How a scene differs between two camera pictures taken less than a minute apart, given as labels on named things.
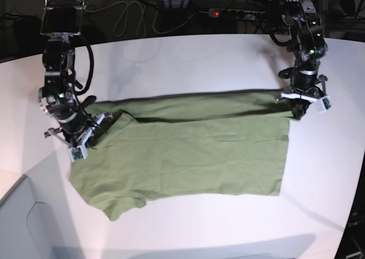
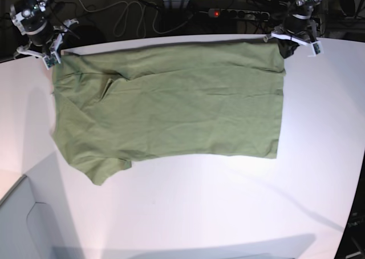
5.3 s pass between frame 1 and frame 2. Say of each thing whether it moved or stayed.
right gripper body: moved
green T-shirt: moved
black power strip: stayed
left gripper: moved
